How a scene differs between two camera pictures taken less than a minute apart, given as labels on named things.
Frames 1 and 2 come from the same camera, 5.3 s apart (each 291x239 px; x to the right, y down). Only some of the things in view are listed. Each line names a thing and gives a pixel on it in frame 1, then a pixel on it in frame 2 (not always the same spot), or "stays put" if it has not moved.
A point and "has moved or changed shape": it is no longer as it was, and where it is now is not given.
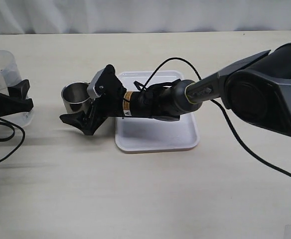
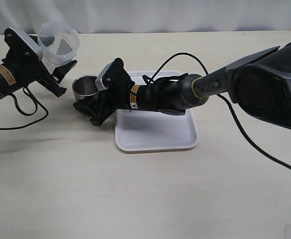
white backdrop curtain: x=30 y=17 stays put
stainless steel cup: x=75 y=97 has moved or changed shape
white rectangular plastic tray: x=143 y=135 stays put
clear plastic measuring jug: x=2 y=71 -> x=58 y=44
